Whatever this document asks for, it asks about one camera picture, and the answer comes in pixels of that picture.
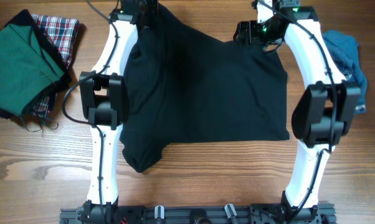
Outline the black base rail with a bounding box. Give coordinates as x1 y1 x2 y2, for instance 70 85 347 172
59 203 337 224

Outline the plaid red blue shirt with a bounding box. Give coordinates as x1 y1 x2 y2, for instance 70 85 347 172
31 14 79 118

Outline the green folded cloth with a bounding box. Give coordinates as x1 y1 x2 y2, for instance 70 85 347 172
0 24 64 116

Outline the black shirt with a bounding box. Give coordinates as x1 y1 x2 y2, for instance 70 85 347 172
120 6 290 172

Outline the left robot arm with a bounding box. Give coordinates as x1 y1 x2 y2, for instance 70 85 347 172
77 0 158 223

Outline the blue denim cloth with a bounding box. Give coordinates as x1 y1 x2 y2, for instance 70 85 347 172
322 30 368 114

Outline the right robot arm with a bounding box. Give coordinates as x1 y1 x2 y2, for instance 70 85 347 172
233 1 361 223

